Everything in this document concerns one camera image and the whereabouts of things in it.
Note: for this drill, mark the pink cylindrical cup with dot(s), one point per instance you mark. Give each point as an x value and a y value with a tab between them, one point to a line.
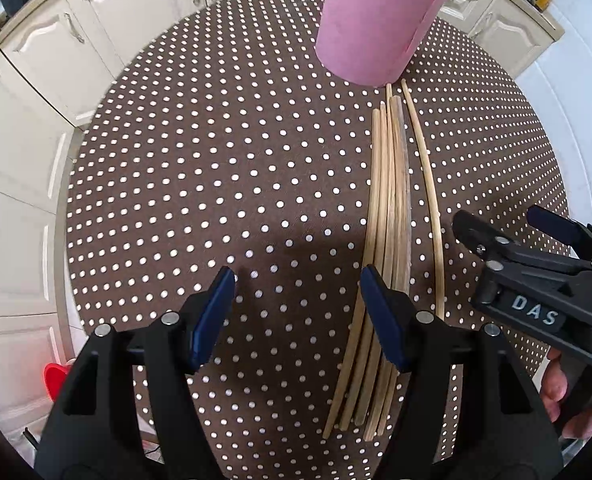
371	25

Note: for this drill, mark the red plastic object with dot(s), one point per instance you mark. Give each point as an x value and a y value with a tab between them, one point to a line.
56	382

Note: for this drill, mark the person's right hand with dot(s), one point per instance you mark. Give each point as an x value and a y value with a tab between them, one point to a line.
553	385

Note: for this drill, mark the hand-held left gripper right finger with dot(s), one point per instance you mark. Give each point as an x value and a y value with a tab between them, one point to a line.
383	320

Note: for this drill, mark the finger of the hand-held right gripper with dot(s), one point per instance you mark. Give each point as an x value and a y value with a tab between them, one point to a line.
556	225
476	232

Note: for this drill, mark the bunch of wooden chopsticks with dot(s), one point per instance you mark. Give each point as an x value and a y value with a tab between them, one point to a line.
391	200

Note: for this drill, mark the cream kitchen base cabinet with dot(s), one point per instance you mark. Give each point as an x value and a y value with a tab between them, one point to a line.
26	135

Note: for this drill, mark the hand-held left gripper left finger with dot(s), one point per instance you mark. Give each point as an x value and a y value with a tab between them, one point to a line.
211	320

